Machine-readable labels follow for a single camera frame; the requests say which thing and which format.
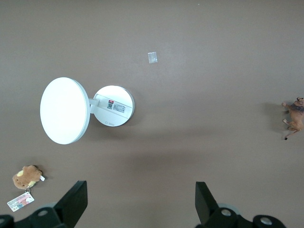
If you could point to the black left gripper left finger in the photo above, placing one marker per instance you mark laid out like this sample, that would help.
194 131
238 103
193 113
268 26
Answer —
71 206

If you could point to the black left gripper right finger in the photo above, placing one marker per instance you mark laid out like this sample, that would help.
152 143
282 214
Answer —
206 206

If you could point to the brown lion statue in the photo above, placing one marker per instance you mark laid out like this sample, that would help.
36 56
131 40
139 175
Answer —
297 118

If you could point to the white round desk lamp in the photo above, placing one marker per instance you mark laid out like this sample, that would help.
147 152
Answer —
64 109

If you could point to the clear tape piece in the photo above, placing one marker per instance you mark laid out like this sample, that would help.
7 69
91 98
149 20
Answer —
152 57

